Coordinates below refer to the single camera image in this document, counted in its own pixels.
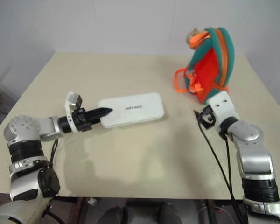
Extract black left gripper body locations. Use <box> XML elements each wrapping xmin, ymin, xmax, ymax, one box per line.
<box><xmin>72</xmin><ymin>107</ymin><xmax>94</xmax><ymax>133</ymax></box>

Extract tan plush backpack pendant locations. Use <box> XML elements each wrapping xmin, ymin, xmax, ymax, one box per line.
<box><xmin>185</xmin><ymin>27</ymin><xmax>201</xmax><ymax>45</ymax></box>

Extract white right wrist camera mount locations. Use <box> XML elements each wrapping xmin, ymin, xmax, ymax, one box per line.
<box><xmin>206</xmin><ymin>91</ymin><xmax>240</xmax><ymax>128</ymax></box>

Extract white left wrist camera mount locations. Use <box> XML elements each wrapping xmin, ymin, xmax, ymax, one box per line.
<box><xmin>64</xmin><ymin>92</ymin><xmax>84</xmax><ymax>134</ymax></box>

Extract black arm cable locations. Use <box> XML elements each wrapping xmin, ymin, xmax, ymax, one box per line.
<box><xmin>193</xmin><ymin>109</ymin><xmax>245</xmax><ymax>224</ymax></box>
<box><xmin>49</xmin><ymin>138</ymin><xmax>59</xmax><ymax>169</ymax></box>
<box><xmin>220</xmin><ymin>132</ymin><xmax>234</xmax><ymax>194</ymax></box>

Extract orange and teal backpack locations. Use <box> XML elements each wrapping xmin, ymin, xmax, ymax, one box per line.
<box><xmin>173</xmin><ymin>27</ymin><xmax>237</xmax><ymax>105</ymax></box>

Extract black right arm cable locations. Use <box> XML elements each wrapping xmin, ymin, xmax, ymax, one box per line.
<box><xmin>193</xmin><ymin>109</ymin><xmax>245</xmax><ymax>224</ymax></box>
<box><xmin>220</xmin><ymin>132</ymin><xmax>234</xmax><ymax>194</ymax></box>

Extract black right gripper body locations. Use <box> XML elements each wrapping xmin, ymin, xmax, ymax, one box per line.
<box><xmin>196</xmin><ymin>105</ymin><xmax>217</xmax><ymax>129</ymax></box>

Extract thin white cable under table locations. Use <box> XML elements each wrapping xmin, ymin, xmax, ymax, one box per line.
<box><xmin>197</xmin><ymin>205</ymin><xmax>227</xmax><ymax>224</ymax></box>

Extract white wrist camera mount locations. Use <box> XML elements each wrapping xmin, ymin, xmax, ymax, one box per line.
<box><xmin>206</xmin><ymin>91</ymin><xmax>240</xmax><ymax>128</ymax></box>
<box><xmin>64</xmin><ymin>92</ymin><xmax>84</xmax><ymax>134</ymax></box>

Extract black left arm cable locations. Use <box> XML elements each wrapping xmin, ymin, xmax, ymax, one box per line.
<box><xmin>49</xmin><ymin>138</ymin><xmax>59</xmax><ymax>169</ymax></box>

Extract white rectangular box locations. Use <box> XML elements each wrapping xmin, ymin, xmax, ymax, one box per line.
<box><xmin>98</xmin><ymin>92</ymin><xmax>165</xmax><ymax>129</ymax></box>

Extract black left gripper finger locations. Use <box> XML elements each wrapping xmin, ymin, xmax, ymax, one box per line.
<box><xmin>88</xmin><ymin>107</ymin><xmax>113</xmax><ymax>117</ymax></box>
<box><xmin>91</xmin><ymin>112</ymin><xmax>112</xmax><ymax>124</ymax></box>

